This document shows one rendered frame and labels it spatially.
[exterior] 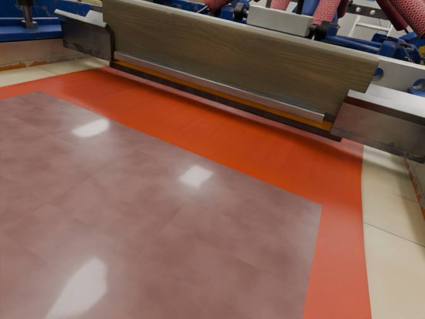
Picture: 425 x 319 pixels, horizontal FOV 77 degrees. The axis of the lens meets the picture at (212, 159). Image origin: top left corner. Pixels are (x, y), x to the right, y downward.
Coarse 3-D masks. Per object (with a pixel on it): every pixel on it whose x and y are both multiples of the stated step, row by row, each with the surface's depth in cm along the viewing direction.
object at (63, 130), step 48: (0, 96) 29; (48, 96) 31; (96, 96) 34; (144, 96) 36; (192, 96) 39; (0, 144) 22; (48, 144) 23; (96, 144) 25; (144, 144) 26; (0, 192) 18; (48, 192) 19
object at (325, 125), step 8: (120, 64) 41; (128, 64) 41; (152, 72) 39; (176, 80) 38; (200, 88) 37; (208, 88) 37; (224, 96) 36; (232, 96) 36; (248, 104) 35; (256, 104) 35; (272, 112) 34; (280, 112) 34; (296, 120) 34; (304, 120) 33; (328, 128) 32
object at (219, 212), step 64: (192, 128) 31; (256, 128) 33; (128, 192) 20; (192, 192) 21; (256, 192) 22; (320, 192) 24; (0, 256) 14; (64, 256) 15; (128, 256) 15; (192, 256) 16; (256, 256) 17; (320, 256) 18
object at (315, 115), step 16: (144, 64) 37; (160, 64) 36; (192, 80) 35; (208, 80) 34; (240, 96) 33; (256, 96) 32; (272, 96) 32; (288, 112) 31; (304, 112) 30; (320, 112) 30
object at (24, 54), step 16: (0, 48) 34; (16, 48) 36; (32, 48) 38; (48, 48) 40; (64, 48) 42; (0, 64) 35; (16, 64) 37; (32, 64) 39; (416, 176) 28; (416, 192) 27
